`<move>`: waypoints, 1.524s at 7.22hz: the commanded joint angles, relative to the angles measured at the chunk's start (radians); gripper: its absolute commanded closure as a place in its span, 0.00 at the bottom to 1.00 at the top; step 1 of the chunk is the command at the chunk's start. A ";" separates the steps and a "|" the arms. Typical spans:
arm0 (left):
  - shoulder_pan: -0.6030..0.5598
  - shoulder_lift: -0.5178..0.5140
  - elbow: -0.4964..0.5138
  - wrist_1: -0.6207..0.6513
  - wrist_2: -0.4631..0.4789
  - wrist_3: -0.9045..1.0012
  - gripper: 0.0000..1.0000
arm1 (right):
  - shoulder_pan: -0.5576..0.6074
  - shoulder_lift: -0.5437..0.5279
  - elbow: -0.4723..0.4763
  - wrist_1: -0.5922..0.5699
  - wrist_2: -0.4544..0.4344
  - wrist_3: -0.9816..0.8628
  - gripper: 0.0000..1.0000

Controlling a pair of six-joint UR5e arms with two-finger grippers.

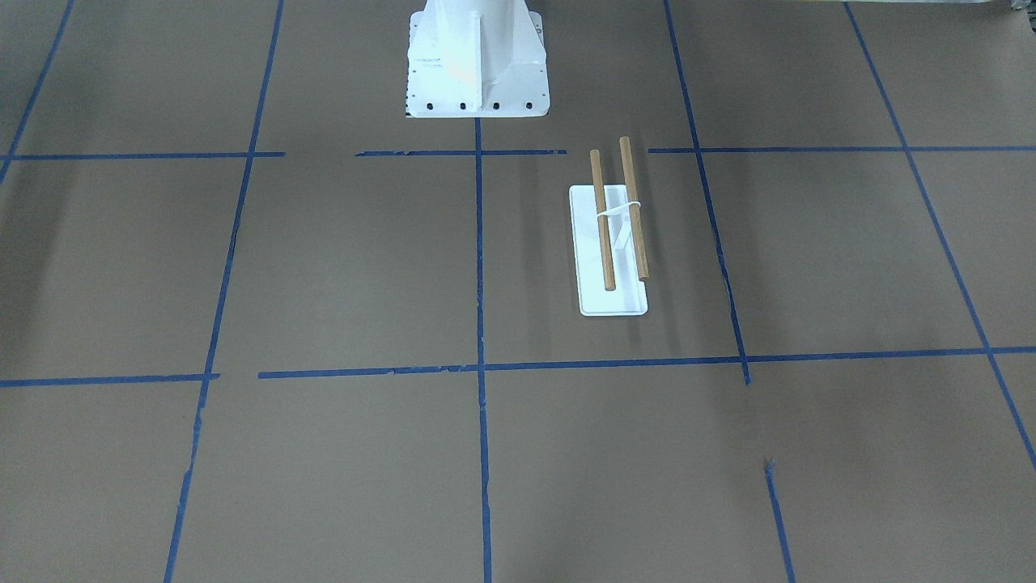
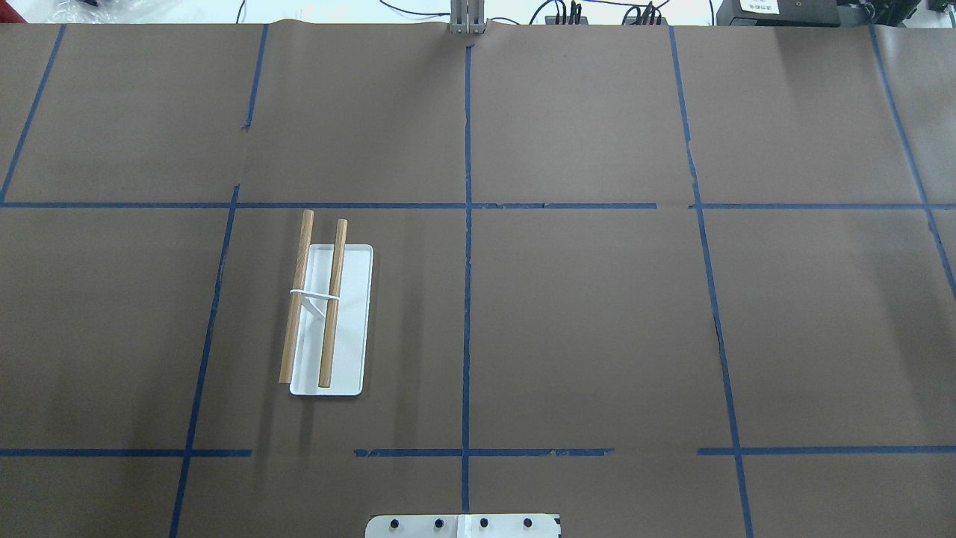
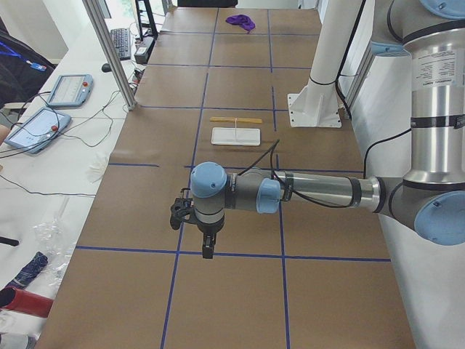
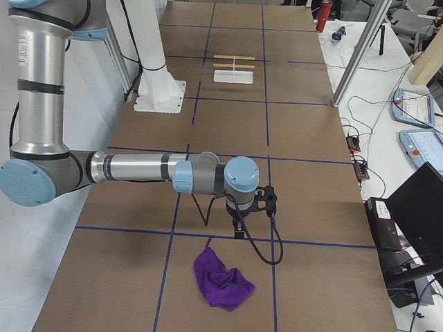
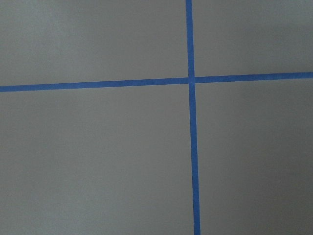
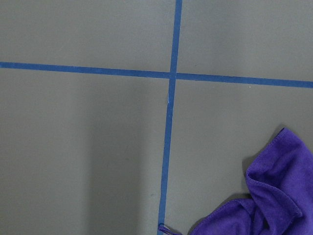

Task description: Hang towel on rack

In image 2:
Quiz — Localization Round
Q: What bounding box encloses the brown paper table cover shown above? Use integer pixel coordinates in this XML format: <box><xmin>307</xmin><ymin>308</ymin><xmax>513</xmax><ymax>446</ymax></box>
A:
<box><xmin>1</xmin><ymin>20</ymin><xmax>954</xmax><ymax>537</ymax></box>

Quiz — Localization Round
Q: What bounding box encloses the left orange black usb hub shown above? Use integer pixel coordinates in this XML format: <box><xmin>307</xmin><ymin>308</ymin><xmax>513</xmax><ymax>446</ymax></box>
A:
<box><xmin>542</xmin><ymin>1</ymin><xmax>588</xmax><ymax>26</ymax></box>

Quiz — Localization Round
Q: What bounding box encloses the orange black usb hub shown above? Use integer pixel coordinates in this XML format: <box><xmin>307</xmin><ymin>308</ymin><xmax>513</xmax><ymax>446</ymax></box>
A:
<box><xmin>621</xmin><ymin>2</ymin><xmax>665</xmax><ymax>26</ymax></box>
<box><xmin>542</xmin><ymin>1</ymin><xmax>588</xmax><ymax>26</ymax></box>

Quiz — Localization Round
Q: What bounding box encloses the right orange black usb hub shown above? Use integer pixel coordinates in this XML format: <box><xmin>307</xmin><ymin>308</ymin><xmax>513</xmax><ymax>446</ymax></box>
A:
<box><xmin>621</xmin><ymin>2</ymin><xmax>665</xmax><ymax>26</ymax></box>

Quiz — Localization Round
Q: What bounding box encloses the black mini pc box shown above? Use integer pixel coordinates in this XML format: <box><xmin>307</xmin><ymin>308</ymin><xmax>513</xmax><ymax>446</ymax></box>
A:
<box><xmin>715</xmin><ymin>1</ymin><xmax>841</xmax><ymax>28</ymax></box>

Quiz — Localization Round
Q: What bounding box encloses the aluminium frame post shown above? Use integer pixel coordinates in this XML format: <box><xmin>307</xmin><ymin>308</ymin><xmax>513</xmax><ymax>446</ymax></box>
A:
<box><xmin>450</xmin><ymin>0</ymin><xmax>487</xmax><ymax>35</ymax></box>

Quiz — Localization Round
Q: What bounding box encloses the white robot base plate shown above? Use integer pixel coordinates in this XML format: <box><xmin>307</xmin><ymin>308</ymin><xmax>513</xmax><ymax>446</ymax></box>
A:
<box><xmin>364</xmin><ymin>513</ymin><xmax>562</xmax><ymax>537</ymax></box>

